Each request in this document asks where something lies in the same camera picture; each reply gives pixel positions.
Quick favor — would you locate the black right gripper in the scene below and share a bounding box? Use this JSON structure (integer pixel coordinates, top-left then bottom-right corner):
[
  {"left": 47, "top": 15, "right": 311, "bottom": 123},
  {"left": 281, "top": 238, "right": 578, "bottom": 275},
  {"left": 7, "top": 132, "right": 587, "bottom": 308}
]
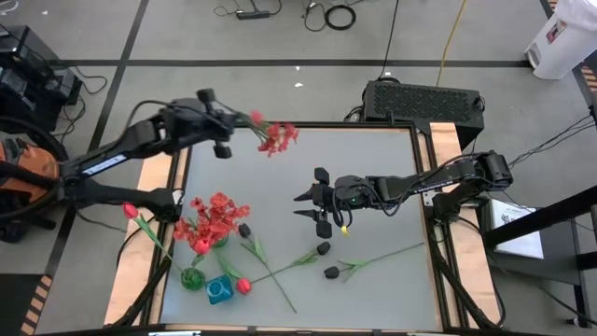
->
[{"left": 293, "top": 166, "right": 377, "bottom": 239}]

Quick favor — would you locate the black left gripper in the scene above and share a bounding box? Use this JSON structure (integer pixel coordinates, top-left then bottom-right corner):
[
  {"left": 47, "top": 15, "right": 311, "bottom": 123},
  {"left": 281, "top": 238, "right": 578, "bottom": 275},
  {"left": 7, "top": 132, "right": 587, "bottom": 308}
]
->
[{"left": 162, "top": 88, "right": 254, "bottom": 160}]

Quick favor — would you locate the red artificial flower bunch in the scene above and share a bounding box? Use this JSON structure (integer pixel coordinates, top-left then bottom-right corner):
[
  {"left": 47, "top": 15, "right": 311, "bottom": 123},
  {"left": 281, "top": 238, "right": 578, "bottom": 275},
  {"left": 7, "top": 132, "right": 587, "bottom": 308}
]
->
[
  {"left": 204, "top": 191, "right": 252, "bottom": 244},
  {"left": 172, "top": 195, "right": 225, "bottom": 248},
  {"left": 238, "top": 110, "right": 300, "bottom": 159}
]

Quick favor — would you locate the black artificial tulip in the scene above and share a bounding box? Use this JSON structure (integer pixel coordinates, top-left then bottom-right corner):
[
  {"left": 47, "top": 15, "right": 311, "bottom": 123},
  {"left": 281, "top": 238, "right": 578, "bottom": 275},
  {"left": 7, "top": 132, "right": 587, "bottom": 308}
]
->
[
  {"left": 237, "top": 222, "right": 299, "bottom": 315},
  {"left": 324, "top": 241, "right": 426, "bottom": 285},
  {"left": 250, "top": 242, "right": 333, "bottom": 285}
]

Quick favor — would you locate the round green glass vase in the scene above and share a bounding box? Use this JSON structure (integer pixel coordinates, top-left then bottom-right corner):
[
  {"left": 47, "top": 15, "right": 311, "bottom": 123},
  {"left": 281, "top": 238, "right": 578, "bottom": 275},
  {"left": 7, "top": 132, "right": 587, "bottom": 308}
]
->
[{"left": 180, "top": 267, "right": 207, "bottom": 292}]

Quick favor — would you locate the blue square glass vase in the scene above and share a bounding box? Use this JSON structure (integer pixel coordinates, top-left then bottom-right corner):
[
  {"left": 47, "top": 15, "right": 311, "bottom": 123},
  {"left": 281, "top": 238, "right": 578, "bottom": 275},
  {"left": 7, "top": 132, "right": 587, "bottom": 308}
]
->
[{"left": 204, "top": 274, "right": 234, "bottom": 306}]

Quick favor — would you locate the black power strip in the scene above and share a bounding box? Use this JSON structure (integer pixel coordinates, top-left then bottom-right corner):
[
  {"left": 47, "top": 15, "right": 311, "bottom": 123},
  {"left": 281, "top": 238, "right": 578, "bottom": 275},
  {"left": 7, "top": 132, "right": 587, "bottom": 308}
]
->
[{"left": 235, "top": 9, "right": 271, "bottom": 21}]

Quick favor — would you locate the grey table mat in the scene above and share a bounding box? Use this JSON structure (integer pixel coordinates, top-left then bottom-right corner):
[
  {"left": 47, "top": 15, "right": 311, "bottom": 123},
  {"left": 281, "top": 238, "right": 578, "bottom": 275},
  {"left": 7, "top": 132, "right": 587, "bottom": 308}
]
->
[{"left": 158, "top": 125, "right": 439, "bottom": 333}]

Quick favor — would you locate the black computer case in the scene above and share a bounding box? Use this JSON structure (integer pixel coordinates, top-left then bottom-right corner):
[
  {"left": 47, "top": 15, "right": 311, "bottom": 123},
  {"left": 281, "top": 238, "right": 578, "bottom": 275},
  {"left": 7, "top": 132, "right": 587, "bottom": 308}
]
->
[{"left": 362, "top": 79, "right": 486, "bottom": 150}]

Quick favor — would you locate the white paper sheet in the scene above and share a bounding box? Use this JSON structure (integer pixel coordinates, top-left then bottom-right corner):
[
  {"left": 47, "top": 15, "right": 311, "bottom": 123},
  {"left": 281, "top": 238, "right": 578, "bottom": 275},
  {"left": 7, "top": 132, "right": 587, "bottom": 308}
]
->
[{"left": 489, "top": 199, "right": 546, "bottom": 260}]

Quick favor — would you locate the orange vacuum cleaner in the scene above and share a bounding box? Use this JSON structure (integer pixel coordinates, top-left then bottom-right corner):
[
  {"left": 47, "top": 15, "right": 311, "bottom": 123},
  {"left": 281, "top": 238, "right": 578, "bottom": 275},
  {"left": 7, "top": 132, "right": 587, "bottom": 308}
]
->
[{"left": 0, "top": 132, "right": 62, "bottom": 244}]

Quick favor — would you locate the black equipment stack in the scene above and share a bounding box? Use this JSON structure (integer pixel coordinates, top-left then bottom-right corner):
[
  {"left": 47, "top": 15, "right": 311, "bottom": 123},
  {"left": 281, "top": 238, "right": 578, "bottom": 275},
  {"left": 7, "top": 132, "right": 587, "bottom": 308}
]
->
[{"left": 0, "top": 22, "right": 83, "bottom": 134}]

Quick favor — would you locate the black side stand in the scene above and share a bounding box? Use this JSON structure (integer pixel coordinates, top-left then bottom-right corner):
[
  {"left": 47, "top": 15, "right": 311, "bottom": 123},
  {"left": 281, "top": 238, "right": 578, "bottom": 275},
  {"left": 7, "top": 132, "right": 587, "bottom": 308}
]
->
[{"left": 479, "top": 184, "right": 597, "bottom": 328}]

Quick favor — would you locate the white plastic bin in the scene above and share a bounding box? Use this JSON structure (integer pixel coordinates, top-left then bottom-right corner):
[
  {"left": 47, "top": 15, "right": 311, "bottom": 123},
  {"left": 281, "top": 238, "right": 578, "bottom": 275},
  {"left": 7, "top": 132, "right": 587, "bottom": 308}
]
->
[{"left": 524, "top": 0, "right": 597, "bottom": 80}]

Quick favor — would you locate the black metal table frame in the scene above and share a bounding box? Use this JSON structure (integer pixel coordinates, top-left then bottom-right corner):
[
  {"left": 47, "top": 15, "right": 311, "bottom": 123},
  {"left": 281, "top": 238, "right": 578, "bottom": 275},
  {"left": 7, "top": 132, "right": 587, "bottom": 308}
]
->
[{"left": 111, "top": 105, "right": 507, "bottom": 333}]

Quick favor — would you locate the coiled black cable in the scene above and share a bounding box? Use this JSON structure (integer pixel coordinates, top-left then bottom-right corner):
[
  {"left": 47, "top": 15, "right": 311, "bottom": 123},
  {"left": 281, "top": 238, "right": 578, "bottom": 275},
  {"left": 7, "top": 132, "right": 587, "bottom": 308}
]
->
[{"left": 324, "top": 4, "right": 358, "bottom": 32}]

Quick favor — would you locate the black vacuum hose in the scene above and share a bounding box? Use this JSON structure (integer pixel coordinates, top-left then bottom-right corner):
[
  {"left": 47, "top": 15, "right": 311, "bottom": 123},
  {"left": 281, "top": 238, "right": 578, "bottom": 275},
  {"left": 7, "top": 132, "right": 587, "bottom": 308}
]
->
[{"left": 0, "top": 115, "right": 71, "bottom": 220}]

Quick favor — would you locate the yellow cable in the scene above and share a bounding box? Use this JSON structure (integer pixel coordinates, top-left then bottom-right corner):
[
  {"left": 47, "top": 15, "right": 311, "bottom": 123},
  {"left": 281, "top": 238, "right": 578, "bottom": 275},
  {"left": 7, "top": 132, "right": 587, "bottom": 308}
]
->
[{"left": 436, "top": 0, "right": 468, "bottom": 88}]

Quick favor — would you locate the black cable bundle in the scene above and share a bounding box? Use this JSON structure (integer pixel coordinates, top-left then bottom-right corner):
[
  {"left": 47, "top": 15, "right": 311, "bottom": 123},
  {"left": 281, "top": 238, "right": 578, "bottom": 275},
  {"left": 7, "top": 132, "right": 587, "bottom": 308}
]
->
[{"left": 507, "top": 114, "right": 597, "bottom": 172}]

